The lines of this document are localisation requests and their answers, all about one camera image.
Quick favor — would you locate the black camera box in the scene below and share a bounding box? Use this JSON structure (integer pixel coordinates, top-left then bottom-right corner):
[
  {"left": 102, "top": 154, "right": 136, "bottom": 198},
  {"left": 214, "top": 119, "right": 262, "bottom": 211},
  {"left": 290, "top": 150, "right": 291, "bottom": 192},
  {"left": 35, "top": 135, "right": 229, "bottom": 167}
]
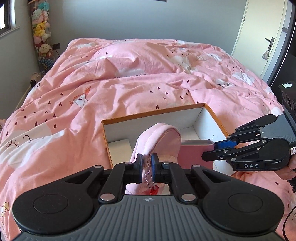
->
[{"left": 279, "top": 81, "right": 295, "bottom": 143}]

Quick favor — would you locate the wall power socket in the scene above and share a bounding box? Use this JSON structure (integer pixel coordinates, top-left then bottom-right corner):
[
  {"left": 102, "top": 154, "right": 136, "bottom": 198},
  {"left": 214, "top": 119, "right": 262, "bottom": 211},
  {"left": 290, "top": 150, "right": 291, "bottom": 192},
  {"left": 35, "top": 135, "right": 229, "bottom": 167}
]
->
[{"left": 52, "top": 43, "right": 61, "bottom": 50}]

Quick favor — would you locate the pink patterned duvet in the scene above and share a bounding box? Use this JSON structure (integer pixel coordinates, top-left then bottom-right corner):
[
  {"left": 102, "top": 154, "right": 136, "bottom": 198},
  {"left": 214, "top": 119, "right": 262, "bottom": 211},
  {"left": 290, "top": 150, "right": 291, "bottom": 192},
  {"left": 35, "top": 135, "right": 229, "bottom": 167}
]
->
[{"left": 1, "top": 38, "right": 283, "bottom": 240}]

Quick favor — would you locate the white door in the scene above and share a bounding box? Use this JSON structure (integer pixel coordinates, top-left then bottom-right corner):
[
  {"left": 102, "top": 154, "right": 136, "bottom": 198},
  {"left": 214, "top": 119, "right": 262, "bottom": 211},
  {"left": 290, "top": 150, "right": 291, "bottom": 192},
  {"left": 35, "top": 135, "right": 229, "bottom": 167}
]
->
[{"left": 232, "top": 1, "right": 288, "bottom": 82}]

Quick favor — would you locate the pink rectangular case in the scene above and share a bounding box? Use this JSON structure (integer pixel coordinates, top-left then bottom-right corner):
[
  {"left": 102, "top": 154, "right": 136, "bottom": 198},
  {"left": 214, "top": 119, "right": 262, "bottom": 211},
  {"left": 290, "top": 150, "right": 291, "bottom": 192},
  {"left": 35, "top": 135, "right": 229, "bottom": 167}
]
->
[{"left": 177, "top": 140, "right": 214, "bottom": 169}]

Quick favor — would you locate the pink plush pouch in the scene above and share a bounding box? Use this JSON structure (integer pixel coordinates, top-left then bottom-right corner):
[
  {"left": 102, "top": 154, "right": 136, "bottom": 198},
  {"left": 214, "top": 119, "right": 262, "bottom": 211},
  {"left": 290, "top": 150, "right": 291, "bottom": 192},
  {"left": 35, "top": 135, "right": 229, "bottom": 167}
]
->
[{"left": 125, "top": 123, "right": 181, "bottom": 195}]

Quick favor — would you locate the window frame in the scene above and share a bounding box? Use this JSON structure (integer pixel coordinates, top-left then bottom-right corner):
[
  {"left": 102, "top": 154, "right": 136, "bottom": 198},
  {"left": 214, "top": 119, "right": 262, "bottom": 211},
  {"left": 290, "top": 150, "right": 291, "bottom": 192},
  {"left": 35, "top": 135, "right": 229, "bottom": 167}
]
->
[{"left": 1, "top": 0, "right": 20, "bottom": 37}]

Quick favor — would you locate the black door handle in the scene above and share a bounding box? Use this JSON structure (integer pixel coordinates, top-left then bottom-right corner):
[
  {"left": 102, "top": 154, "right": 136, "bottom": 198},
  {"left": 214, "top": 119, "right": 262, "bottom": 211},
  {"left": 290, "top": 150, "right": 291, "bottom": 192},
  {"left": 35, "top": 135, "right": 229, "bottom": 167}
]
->
[{"left": 265, "top": 37, "right": 275, "bottom": 52}]

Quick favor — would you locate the orange cardboard box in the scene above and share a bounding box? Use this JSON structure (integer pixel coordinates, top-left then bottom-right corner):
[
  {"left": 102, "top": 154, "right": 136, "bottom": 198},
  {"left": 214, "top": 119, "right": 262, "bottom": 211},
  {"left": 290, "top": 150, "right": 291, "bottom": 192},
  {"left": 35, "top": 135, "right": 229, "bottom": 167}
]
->
[{"left": 102, "top": 103, "right": 233, "bottom": 176}]

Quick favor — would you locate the white small box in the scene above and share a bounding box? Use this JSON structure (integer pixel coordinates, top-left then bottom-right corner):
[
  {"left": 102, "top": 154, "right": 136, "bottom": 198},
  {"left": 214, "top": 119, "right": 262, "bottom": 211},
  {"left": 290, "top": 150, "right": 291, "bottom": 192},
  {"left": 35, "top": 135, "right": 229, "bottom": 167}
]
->
[{"left": 108, "top": 139, "right": 132, "bottom": 167}]

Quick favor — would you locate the right human hand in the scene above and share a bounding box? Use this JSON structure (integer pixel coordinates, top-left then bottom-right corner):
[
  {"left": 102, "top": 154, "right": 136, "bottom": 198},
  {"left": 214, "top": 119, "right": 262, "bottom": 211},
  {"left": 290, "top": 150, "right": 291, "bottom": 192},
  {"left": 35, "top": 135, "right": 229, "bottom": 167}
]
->
[{"left": 276, "top": 155, "right": 296, "bottom": 188}]

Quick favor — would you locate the black cable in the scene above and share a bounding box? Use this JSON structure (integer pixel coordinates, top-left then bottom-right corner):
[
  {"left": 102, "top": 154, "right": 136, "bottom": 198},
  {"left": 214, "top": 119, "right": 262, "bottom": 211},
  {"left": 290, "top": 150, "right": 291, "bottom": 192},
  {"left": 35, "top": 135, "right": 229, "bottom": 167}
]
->
[{"left": 282, "top": 204, "right": 296, "bottom": 241}]

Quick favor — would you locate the red heart keychain charm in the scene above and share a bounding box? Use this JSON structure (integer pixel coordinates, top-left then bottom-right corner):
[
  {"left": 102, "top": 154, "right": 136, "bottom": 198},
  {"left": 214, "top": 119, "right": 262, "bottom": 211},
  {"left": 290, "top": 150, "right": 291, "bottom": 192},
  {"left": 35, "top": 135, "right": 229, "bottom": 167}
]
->
[{"left": 149, "top": 185, "right": 159, "bottom": 196}]

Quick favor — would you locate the hanging stuffed toy column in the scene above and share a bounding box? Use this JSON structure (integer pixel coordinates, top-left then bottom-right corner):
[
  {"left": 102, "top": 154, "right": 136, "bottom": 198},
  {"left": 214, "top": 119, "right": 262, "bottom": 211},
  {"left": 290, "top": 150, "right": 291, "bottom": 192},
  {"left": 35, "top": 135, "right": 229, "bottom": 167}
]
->
[{"left": 28, "top": 1, "right": 55, "bottom": 76}]

